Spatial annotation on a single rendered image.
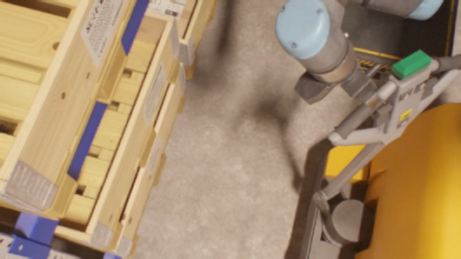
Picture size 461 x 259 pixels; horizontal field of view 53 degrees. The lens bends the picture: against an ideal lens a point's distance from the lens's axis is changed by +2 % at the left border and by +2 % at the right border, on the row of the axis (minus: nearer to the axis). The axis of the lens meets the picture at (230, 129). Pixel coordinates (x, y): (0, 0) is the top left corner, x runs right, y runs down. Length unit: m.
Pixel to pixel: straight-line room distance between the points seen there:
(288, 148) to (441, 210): 1.06
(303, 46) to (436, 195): 1.02
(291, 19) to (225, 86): 1.85
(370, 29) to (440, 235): 1.25
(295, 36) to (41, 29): 0.72
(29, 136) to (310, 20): 0.55
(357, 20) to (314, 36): 1.79
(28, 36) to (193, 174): 1.37
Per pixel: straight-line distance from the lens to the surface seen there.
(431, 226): 1.64
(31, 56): 1.24
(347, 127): 1.12
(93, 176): 1.68
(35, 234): 1.26
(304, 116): 2.56
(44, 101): 0.95
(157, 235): 2.37
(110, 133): 1.71
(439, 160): 1.71
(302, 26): 0.75
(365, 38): 2.48
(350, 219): 1.99
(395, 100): 1.17
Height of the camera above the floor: 2.33
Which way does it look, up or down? 69 degrees down
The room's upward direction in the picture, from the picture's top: 4 degrees clockwise
